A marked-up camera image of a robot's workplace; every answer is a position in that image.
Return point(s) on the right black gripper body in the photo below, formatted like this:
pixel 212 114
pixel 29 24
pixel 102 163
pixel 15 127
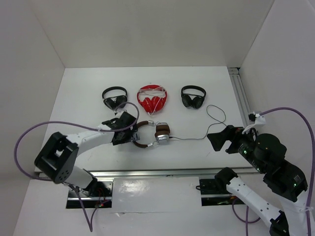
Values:
pixel 238 138

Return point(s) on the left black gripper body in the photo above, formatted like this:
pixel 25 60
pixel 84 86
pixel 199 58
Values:
pixel 129 136

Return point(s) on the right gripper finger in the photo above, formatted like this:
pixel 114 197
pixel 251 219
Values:
pixel 217 143
pixel 224 135

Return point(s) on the brown silver headphones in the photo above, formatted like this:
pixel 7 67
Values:
pixel 162 133

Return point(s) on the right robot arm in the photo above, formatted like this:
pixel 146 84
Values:
pixel 267 155

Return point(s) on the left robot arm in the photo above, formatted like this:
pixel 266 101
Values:
pixel 57 158

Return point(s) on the left black headphones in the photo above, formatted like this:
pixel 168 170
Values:
pixel 114 102

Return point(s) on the black headphones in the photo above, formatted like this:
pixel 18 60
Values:
pixel 114 102
pixel 193 100

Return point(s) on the red headphones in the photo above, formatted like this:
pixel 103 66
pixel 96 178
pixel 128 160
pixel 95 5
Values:
pixel 152 98

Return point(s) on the right black headphones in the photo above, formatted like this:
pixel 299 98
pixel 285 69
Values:
pixel 193 100

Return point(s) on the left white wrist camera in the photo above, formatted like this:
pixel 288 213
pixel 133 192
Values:
pixel 117 113

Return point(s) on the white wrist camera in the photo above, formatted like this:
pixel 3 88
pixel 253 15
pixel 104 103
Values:
pixel 117 113
pixel 256 120

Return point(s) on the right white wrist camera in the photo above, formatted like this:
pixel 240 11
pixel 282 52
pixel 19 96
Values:
pixel 256 120

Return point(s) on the aluminium rail front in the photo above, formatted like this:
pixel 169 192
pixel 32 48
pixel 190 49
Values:
pixel 158 173

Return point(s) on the aluminium rail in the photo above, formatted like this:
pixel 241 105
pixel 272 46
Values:
pixel 240 94
pixel 158 173

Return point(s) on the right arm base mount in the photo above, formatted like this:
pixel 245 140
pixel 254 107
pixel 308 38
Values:
pixel 211 195

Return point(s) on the aluminium rail right side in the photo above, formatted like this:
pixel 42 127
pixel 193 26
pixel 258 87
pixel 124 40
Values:
pixel 240 94

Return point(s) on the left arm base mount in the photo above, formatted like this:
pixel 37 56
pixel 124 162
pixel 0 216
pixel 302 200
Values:
pixel 102 194

